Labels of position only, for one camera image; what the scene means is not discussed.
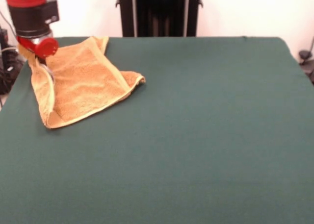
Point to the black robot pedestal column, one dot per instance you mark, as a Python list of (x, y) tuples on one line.
[(159, 13)]

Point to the dark green table cloth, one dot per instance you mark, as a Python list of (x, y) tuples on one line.
[(196, 135)]

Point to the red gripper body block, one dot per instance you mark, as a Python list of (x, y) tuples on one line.
[(46, 47)]

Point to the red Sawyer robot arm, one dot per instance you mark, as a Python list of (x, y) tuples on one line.
[(29, 15)]

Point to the small black adapter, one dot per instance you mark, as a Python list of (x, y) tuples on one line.
[(305, 55)]

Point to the black upright power adapter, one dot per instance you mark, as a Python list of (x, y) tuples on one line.
[(3, 37)]

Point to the orange terry towel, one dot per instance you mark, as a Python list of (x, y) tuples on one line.
[(81, 82)]

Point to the black floor object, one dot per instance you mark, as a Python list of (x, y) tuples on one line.
[(310, 73)]

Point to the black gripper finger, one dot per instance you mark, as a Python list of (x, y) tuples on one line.
[(41, 60)]

